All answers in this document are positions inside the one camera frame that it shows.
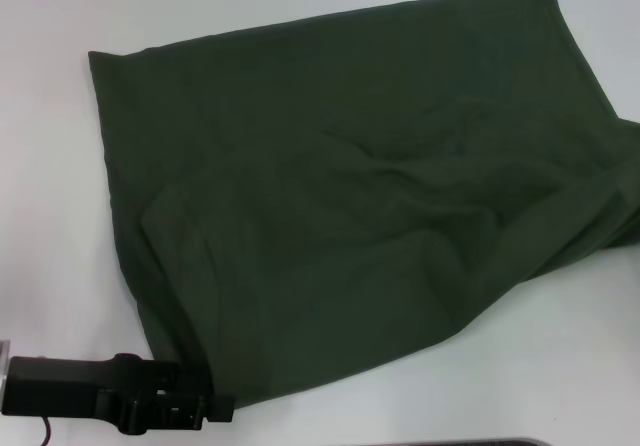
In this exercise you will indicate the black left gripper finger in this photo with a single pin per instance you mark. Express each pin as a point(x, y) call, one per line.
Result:
point(182, 376)
point(210, 408)

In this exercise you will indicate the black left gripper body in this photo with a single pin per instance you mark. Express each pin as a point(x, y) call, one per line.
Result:
point(75, 383)

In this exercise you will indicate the dark green FREE t-shirt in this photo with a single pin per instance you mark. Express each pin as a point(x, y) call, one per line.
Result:
point(350, 166)

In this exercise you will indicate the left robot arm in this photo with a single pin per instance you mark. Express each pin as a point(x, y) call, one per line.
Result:
point(3, 376)

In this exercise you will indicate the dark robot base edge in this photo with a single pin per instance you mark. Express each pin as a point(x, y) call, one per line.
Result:
point(440, 442)

